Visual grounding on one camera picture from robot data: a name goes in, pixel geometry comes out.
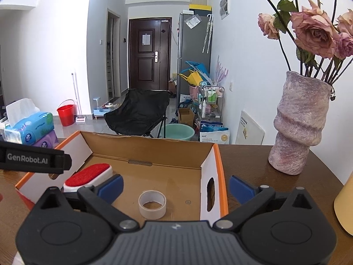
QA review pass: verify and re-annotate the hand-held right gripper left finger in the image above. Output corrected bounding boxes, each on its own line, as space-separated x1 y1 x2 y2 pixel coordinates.
35 174 140 233

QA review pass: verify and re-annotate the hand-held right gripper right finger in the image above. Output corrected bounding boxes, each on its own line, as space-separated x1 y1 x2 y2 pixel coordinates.
213 175 318 233

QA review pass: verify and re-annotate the red printed cardboard box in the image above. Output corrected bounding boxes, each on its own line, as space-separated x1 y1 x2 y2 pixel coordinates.
15 131 229 223

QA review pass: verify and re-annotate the purple tissue pack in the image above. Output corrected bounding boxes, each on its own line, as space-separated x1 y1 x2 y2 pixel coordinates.
32 130 59 151

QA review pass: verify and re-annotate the red and white lint brush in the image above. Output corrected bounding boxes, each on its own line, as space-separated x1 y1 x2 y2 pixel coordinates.
63 163 113 192

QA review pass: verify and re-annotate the blue tissue pack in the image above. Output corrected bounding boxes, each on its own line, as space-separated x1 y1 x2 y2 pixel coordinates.
4 98 55 146

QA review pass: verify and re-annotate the clear tape roll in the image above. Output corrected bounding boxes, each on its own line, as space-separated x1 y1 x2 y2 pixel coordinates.
138 190 167 220

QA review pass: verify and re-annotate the red plastic bucket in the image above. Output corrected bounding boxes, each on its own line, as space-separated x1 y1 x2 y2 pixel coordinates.
57 99 75 127

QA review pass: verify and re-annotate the white and blue litter bag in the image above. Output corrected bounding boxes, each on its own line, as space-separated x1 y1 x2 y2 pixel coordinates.
199 121 230 144

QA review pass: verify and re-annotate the white leaning board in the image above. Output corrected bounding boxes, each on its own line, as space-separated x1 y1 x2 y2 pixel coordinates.
235 110 265 145

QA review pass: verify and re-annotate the white mop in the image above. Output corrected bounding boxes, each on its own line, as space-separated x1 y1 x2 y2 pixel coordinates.
71 72 86 122

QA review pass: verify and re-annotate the blue pet feeder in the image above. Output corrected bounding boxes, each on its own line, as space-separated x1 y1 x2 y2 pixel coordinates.
93 97 116 120

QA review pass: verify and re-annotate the black folding chair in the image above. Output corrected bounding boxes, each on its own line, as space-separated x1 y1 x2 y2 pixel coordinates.
104 89 170 138

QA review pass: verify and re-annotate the green plastic basin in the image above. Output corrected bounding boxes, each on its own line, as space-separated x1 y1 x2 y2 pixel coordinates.
165 123 195 141

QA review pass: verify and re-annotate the pink textured vase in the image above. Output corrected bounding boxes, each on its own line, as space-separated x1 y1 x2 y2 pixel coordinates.
268 71 333 176

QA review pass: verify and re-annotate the small brown cardboard box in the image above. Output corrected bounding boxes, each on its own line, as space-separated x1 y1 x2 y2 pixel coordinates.
178 108 196 127

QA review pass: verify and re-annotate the yellow thermos jug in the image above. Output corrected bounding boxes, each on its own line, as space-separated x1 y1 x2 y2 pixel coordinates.
334 175 353 236

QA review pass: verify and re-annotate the pink plastic bucket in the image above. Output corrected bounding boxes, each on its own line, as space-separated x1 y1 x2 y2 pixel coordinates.
189 84 203 100

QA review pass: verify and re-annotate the purple feather decoration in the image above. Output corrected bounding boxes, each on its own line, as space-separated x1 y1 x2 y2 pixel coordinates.
216 55 229 85

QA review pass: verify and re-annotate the yellow watering can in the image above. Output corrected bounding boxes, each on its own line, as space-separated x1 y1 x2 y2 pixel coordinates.
179 71 202 87

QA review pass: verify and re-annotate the grey interior door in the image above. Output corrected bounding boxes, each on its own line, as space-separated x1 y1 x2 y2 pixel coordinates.
107 8 121 102

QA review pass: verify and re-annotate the dark brown entrance door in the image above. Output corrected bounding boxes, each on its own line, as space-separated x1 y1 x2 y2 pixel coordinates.
128 17 173 91

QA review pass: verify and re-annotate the grey refrigerator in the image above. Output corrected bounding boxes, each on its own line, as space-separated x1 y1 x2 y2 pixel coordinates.
176 12 211 111

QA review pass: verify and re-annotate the white folded umbrella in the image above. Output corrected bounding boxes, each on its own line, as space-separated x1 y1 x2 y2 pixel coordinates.
202 14 213 54

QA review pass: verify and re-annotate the dried pink rose bouquet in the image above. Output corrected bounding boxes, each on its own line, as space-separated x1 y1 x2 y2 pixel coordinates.
199 0 353 101

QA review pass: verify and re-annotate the clear plastic bag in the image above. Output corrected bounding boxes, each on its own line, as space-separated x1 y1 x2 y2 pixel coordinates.
185 15 201 29

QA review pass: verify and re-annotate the yellow and black box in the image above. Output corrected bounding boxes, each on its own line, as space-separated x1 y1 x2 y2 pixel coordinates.
189 4 213 15

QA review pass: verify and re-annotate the wire rolling cart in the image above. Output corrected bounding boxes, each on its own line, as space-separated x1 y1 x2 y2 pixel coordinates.
198 81 225 125

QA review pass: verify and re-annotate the white wall panel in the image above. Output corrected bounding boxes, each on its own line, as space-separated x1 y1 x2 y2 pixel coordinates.
219 0 231 20

